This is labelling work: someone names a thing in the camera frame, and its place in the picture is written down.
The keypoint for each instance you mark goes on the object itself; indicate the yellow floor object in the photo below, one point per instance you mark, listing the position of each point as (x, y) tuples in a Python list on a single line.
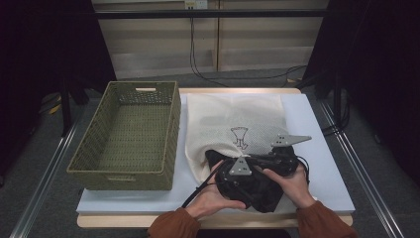
[(54, 109)]

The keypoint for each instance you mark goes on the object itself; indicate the person's left hand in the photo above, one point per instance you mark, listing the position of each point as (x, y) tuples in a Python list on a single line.
[(206, 201)]

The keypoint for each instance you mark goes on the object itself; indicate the white foam board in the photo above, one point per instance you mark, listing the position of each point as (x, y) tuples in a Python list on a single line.
[(317, 119)]

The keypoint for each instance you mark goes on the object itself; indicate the black jacket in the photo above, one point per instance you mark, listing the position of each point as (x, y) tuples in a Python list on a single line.
[(264, 195)]

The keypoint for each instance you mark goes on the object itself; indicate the black metal stand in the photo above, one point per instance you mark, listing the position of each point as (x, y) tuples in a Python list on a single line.
[(336, 99), (66, 112)]

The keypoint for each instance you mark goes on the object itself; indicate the person's right hand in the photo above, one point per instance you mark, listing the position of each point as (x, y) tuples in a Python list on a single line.
[(297, 188)]

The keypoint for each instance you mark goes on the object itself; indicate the metal floor rail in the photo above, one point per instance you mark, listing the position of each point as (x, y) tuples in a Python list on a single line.
[(43, 185), (384, 214)]

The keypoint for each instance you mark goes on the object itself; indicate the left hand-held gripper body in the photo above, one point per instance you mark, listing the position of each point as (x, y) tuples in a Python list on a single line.
[(239, 168)]

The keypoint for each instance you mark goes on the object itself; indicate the white wall socket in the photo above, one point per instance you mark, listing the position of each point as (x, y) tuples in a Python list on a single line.
[(195, 4)]

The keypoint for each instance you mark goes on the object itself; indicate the cream mesh laundry bag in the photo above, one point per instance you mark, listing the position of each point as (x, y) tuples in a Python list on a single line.
[(211, 122)]

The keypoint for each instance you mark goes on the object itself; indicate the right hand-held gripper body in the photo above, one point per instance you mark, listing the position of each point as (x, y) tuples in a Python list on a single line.
[(285, 162)]

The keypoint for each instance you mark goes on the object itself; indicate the green woven basket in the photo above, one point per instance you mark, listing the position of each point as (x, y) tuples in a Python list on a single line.
[(132, 139)]

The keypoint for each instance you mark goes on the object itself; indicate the black horizontal bar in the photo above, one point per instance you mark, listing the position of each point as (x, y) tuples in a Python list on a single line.
[(247, 13)]

